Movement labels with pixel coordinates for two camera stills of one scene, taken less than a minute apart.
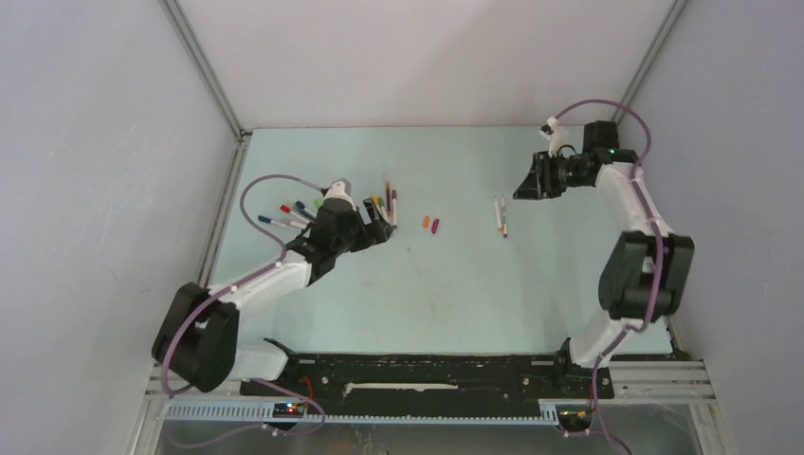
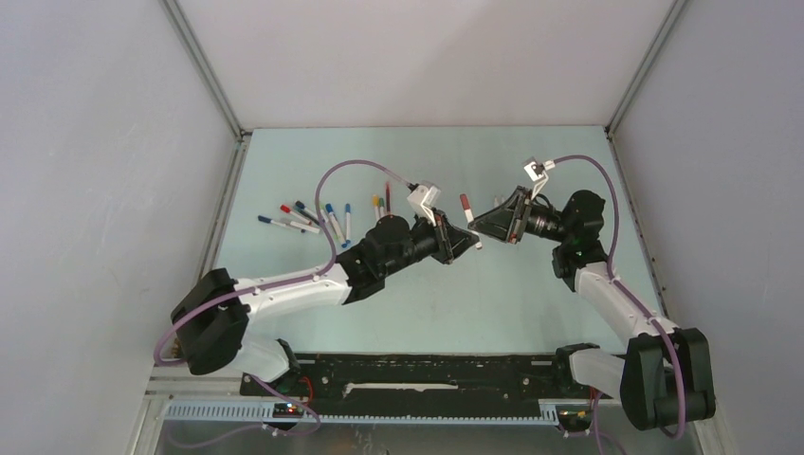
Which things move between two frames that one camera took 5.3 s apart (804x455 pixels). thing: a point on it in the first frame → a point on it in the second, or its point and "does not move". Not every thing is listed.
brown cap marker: (394, 209) → (469, 216)
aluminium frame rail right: (663, 35) does not move
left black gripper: (375, 231) → (457, 240)
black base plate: (434, 386) does not move
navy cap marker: (302, 209) does not move
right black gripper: (539, 184) → (503, 223)
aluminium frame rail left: (189, 38) does not move
